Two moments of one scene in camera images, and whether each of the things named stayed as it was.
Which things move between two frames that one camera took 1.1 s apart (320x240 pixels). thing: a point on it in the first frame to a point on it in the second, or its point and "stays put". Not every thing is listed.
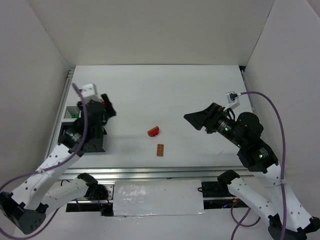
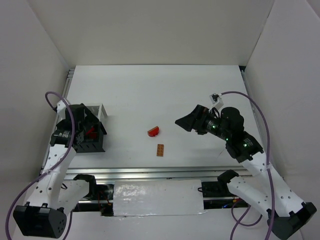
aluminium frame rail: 155,173 stays put
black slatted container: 71,135 stays put
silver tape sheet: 134,198 stays put
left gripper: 106,104 to 92,144
